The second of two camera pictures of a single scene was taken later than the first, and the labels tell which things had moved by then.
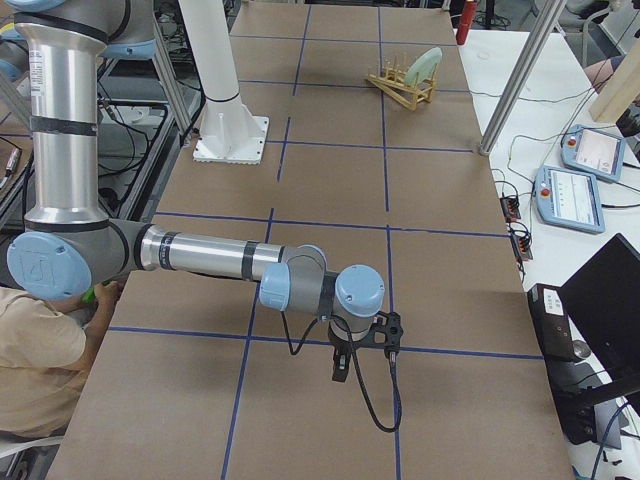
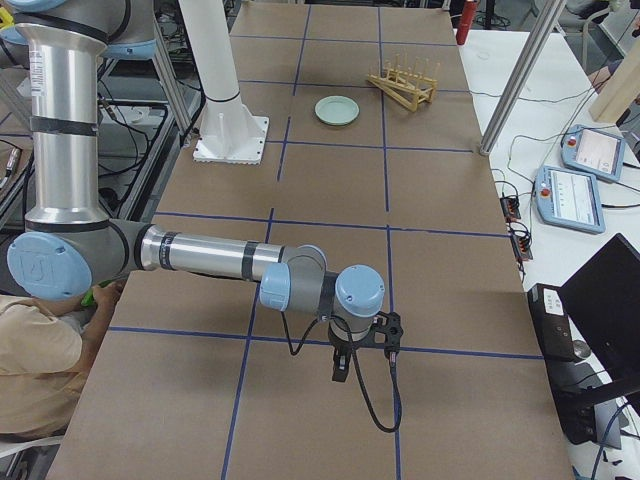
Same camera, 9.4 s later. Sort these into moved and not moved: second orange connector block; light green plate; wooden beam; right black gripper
Moved: light green plate
Not moved: right black gripper; wooden beam; second orange connector block
